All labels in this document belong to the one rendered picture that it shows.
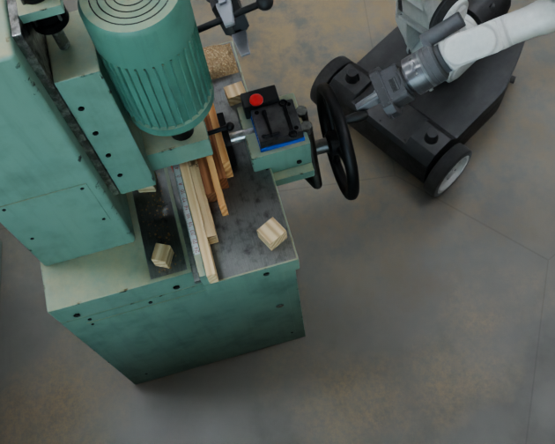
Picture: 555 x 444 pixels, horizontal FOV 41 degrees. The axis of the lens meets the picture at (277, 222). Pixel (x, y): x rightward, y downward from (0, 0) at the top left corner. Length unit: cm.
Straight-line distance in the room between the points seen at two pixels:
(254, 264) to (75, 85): 55
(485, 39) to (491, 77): 112
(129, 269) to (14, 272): 107
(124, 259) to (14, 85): 66
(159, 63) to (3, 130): 28
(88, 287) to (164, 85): 61
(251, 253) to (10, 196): 50
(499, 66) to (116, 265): 158
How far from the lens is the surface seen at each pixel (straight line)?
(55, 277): 180
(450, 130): 260
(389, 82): 169
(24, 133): 134
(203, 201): 163
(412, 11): 227
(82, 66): 130
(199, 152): 162
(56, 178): 147
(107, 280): 176
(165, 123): 141
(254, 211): 164
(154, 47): 123
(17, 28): 121
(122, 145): 148
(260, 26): 306
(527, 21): 164
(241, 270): 159
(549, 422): 250
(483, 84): 272
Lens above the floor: 238
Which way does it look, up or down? 66 degrees down
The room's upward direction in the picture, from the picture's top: 11 degrees counter-clockwise
